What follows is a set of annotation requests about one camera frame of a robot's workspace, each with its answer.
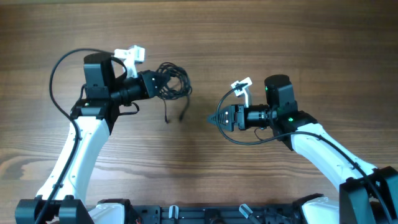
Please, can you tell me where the black cable bundle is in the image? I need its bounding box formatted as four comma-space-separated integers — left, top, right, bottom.
154, 62, 193, 124

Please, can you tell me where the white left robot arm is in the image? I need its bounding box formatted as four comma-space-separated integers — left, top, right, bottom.
15, 49, 170, 223

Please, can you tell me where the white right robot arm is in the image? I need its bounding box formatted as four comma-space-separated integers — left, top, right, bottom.
207, 74, 397, 223

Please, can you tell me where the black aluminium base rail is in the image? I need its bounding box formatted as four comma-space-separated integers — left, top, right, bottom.
128, 203, 304, 224

